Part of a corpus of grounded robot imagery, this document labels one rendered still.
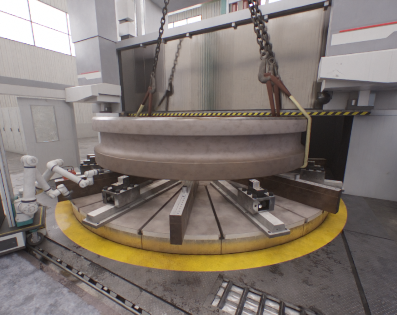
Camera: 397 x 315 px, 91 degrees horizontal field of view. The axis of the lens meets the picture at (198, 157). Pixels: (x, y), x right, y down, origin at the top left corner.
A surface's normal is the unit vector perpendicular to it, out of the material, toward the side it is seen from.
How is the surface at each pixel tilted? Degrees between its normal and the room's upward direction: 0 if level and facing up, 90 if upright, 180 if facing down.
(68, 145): 90
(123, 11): 90
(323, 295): 0
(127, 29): 90
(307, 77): 90
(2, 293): 0
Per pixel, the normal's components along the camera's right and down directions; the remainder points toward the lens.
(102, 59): 0.88, 0.10
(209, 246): 0.04, 0.20
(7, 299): 0.00, -0.98
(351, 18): -0.47, 0.18
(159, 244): -0.19, 0.20
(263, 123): 0.35, 0.19
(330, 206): -0.77, 0.13
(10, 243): 0.60, 0.16
